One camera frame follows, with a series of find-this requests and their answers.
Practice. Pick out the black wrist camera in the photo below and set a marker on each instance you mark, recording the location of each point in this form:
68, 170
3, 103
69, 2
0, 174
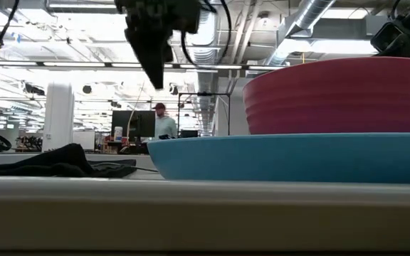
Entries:
187, 17
386, 37

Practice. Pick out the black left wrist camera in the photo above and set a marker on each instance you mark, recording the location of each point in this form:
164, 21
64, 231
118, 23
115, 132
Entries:
187, 17

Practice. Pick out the blue plate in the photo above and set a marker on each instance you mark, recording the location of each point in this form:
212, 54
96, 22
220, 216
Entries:
279, 160

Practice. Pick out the white wipes canister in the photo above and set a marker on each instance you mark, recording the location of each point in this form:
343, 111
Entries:
118, 134

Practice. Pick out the black cloth napkin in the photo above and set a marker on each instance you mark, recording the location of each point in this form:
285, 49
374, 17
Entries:
66, 160

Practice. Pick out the black round ceiling fixture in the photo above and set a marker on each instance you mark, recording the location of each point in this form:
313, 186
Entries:
87, 89

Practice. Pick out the thin black frame stand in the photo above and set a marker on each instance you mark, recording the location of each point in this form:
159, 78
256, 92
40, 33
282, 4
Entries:
205, 94

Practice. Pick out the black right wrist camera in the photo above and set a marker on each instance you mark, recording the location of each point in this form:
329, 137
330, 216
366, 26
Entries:
386, 37

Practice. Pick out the person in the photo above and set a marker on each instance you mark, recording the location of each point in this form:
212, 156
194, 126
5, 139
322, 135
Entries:
165, 128

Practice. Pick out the silver round ventilation duct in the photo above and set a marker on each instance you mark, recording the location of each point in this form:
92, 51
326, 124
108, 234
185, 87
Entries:
308, 14
205, 78

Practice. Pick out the grey tray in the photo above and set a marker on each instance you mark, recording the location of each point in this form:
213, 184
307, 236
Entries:
205, 213

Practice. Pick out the white board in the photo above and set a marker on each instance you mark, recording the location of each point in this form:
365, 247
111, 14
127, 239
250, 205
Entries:
84, 140

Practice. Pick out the pink bowl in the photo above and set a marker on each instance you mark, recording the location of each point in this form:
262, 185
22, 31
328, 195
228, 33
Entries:
333, 99

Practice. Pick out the white pillar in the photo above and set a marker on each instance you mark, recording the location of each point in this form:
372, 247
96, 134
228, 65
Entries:
58, 117

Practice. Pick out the black aluminium table frame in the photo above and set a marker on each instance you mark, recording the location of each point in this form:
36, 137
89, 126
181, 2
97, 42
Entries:
84, 65

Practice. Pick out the black computer monitor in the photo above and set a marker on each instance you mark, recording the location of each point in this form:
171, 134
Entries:
137, 122

